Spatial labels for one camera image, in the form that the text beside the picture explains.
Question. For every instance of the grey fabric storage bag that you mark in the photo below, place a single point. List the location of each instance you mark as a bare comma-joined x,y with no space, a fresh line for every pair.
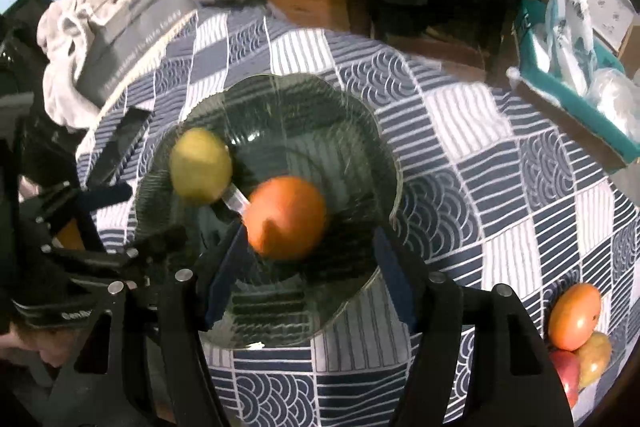
130,37

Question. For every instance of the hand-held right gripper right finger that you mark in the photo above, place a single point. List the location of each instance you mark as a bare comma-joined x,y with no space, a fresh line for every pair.
395,279

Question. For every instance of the person's left hand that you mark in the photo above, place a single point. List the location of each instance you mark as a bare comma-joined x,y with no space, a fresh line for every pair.
30,342

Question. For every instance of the yellow-green mango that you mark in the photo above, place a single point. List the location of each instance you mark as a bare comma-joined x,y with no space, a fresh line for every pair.
200,167

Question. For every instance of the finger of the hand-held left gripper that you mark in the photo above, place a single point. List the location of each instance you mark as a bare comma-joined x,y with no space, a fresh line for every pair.
160,244
107,195

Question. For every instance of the clear plastic bag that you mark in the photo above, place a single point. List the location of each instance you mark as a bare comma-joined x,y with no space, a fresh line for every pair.
615,102

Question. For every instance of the white patterned box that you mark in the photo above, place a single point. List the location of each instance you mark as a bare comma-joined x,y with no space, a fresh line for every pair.
612,7

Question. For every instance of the scalloped glass plate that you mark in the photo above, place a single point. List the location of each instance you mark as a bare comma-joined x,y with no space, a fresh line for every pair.
310,117

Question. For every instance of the blue white patterned tablecloth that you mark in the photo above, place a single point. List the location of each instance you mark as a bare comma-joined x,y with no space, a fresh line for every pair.
460,157

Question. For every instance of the wooden drawer box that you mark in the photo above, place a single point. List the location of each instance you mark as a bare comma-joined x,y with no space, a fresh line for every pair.
310,7

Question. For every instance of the red apple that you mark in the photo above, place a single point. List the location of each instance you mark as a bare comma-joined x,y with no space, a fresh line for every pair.
565,377

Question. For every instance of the orange-red mango on table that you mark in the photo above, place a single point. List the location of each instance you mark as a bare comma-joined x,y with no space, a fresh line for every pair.
575,317

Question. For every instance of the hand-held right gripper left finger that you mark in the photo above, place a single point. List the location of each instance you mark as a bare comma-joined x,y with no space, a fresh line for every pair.
227,272

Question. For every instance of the black rectangular device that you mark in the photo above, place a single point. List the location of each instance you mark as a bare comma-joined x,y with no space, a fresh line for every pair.
120,142

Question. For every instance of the small green-red mango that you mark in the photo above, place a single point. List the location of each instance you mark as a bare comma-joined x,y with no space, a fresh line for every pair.
597,357

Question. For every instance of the orange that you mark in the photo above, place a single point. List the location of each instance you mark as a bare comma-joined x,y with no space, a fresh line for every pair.
287,217

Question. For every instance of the teal box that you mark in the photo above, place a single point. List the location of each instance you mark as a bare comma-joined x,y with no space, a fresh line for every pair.
555,92

